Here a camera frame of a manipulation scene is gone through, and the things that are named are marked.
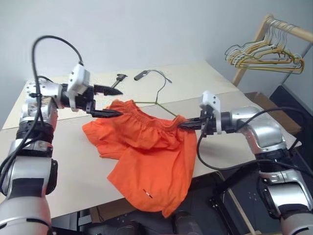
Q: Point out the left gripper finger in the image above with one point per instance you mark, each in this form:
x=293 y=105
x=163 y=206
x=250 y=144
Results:
x=105 y=114
x=107 y=91

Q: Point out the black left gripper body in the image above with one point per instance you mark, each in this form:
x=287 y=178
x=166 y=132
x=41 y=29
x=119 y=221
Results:
x=84 y=99

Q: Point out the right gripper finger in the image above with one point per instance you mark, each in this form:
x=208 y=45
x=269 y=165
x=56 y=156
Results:
x=192 y=126
x=195 y=120

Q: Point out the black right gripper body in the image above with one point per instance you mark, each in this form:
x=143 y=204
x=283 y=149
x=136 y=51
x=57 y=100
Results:
x=209 y=124

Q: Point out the orange shorts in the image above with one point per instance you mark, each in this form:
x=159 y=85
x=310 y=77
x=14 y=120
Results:
x=156 y=156

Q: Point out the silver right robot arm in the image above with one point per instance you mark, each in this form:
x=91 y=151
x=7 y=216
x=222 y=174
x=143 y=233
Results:
x=264 y=132

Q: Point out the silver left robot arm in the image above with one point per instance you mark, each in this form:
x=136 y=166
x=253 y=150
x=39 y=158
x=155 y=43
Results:
x=27 y=156

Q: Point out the black clamp tool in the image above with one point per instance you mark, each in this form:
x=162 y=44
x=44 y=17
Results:
x=118 y=80

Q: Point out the dark cylinder tool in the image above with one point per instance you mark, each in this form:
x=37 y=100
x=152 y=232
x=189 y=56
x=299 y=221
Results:
x=140 y=75

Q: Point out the brown cardboard box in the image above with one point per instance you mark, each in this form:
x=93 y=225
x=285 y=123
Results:
x=256 y=96

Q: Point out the black box with screws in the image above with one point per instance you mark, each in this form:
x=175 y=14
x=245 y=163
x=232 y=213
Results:
x=239 y=195

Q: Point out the bunch of hangers on rack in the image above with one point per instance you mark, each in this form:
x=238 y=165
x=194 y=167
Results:
x=269 y=65

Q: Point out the black case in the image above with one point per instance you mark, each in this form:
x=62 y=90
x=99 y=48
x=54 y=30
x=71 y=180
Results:
x=293 y=98

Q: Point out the wooden clothes rack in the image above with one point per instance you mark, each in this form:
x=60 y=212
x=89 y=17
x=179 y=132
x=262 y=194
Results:
x=259 y=34

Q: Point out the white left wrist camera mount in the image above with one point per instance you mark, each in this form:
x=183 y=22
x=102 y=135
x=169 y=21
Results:
x=79 y=76

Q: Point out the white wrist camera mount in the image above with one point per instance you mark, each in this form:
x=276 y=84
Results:
x=79 y=76
x=211 y=100

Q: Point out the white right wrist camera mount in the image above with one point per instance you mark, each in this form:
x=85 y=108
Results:
x=211 y=100

